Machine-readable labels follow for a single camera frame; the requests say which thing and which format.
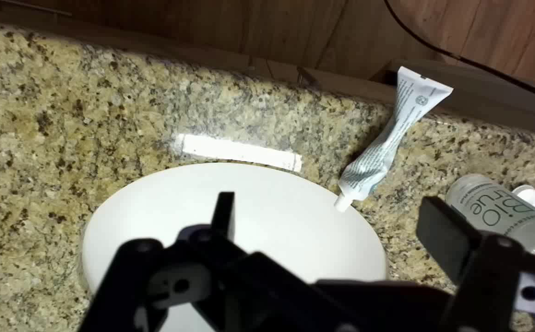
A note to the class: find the white bar on counter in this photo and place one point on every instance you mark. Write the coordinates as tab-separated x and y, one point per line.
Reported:
240	152

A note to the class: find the white toothpaste tube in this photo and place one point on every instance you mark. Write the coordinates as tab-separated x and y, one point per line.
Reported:
415	97

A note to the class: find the clear labelled bottle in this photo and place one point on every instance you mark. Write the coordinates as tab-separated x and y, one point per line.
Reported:
493	209

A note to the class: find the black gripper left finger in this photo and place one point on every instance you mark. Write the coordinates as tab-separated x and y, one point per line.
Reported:
144	281

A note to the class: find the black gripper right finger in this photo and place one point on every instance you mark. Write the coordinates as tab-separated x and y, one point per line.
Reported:
493	274

